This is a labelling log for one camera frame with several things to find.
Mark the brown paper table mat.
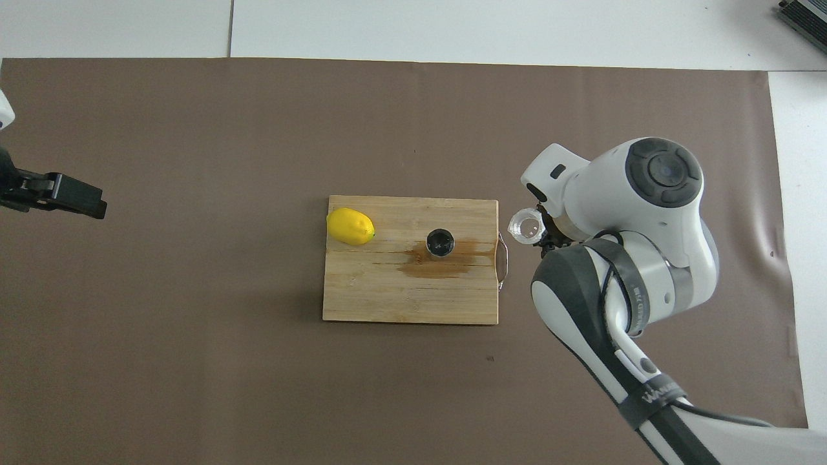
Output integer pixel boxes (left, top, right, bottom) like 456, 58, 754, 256
0, 57, 812, 465

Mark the grey finned metal device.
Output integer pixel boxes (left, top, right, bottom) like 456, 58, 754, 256
775, 0, 827, 56

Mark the clear faceted glass cup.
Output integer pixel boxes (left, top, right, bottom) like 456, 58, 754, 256
507, 207, 549, 247

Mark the steel double jigger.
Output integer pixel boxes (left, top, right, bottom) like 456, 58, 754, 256
425, 228, 457, 259

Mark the yellow lemon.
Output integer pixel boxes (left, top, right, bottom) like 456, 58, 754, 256
326, 207, 376, 247

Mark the wooden cutting board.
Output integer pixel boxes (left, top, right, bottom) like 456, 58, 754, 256
322, 195, 510, 326

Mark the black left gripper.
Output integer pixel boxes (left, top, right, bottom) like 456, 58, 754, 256
0, 149, 108, 220

